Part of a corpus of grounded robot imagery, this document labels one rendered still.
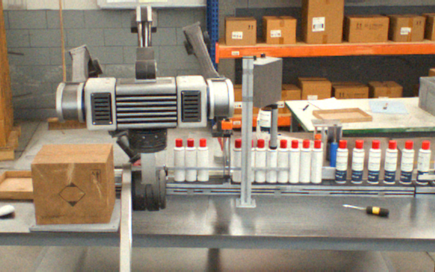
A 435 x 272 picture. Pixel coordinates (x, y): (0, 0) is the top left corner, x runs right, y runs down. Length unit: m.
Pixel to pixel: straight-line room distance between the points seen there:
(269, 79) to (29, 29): 4.84
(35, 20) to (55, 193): 4.73
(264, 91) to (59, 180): 0.93
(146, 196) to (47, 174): 0.58
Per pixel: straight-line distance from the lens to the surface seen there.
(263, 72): 2.68
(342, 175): 3.01
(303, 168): 2.97
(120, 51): 7.21
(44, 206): 2.70
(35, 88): 7.39
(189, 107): 2.10
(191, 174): 2.97
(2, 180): 3.29
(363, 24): 6.78
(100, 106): 2.10
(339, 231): 2.68
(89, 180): 2.62
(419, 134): 4.38
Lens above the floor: 1.99
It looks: 18 degrees down
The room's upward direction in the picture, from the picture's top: straight up
